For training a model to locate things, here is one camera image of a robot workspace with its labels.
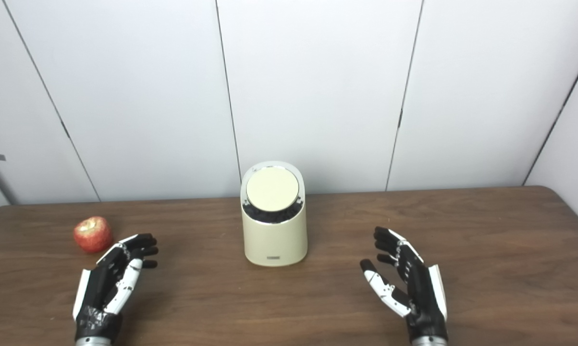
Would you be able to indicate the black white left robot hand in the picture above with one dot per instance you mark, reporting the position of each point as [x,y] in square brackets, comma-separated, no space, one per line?
[101,283]

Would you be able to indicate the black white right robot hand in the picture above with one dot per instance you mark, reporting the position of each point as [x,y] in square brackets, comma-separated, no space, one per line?
[423,288]

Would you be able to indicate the red apple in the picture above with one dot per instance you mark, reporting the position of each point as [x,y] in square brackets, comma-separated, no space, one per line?
[93,234]

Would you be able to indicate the cream-colored bin body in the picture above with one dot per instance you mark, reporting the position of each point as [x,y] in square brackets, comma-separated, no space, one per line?
[274,240]

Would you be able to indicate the cream round bin lid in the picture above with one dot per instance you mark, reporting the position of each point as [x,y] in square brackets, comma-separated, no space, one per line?
[272,188]

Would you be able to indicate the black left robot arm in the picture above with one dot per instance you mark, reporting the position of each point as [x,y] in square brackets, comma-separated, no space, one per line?
[94,341]

